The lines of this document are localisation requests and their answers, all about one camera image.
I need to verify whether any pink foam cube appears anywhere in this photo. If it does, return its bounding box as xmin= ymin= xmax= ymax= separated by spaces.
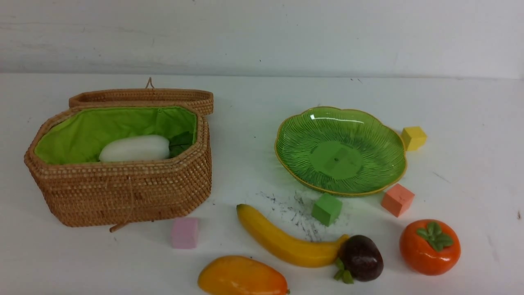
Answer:
xmin=171 ymin=217 xmax=199 ymax=250

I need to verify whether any woven rattan basket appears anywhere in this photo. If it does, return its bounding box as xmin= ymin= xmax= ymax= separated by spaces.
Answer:
xmin=24 ymin=104 xmax=212 ymax=231

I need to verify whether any white toy radish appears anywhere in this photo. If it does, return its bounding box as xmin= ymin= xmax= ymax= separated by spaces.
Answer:
xmin=99 ymin=132 xmax=194 ymax=162

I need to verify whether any green foam cube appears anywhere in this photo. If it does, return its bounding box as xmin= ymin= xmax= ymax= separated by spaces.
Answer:
xmin=311 ymin=193 xmax=343 ymax=227

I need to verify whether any yellow foam cube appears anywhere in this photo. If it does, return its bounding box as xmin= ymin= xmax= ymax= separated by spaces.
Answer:
xmin=401 ymin=126 xmax=427 ymax=151

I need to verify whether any orange foam cube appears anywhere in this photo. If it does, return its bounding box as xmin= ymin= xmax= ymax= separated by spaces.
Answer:
xmin=381 ymin=183 xmax=415 ymax=217

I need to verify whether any orange yellow toy mango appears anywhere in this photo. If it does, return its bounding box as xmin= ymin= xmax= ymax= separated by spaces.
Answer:
xmin=198 ymin=255 xmax=290 ymax=295

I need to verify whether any yellow toy banana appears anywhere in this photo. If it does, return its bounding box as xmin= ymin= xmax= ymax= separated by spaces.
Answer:
xmin=236 ymin=204 xmax=349 ymax=268

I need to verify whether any dark purple toy mangosteen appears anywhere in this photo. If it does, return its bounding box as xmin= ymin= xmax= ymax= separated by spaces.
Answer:
xmin=334 ymin=235 xmax=384 ymax=284

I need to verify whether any orange toy persimmon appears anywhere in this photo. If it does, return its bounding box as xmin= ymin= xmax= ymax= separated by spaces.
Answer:
xmin=399 ymin=219 xmax=461 ymax=276

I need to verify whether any woven rattan basket lid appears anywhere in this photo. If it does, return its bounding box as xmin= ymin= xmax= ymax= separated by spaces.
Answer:
xmin=68 ymin=78 xmax=215 ymax=115

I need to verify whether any green glass leaf plate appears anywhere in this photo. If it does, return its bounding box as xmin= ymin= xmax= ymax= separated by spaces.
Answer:
xmin=274 ymin=106 xmax=407 ymax=197

